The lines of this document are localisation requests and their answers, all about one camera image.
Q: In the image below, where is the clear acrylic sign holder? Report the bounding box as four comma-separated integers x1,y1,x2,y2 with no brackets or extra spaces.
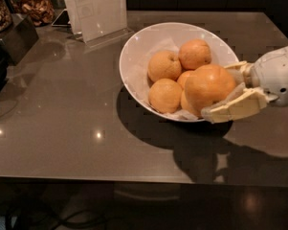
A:
64,0,133,47

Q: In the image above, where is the black box stand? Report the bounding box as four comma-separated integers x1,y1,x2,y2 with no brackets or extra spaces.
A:
0,13,38,90

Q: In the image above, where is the black floor cable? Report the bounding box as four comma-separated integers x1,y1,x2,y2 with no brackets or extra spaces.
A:
4,204,108,230

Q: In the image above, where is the white paper liner in bowl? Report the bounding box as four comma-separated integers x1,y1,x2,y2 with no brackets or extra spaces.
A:
121,35,200,123

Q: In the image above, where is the white ceramic bowl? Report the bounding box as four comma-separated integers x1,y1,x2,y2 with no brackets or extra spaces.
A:
120,22,238,123

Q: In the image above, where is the jar of dried snacks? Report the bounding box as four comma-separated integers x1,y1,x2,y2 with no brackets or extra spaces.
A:
11,0,55,27

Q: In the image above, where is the black smartphone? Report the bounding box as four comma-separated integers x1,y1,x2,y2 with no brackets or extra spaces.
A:
52,9,71,28

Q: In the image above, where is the small orange in centre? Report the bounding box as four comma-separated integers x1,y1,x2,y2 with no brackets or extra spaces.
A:
177,70,193,88

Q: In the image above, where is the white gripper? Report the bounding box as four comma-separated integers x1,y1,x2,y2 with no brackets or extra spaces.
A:
201,46,288,124

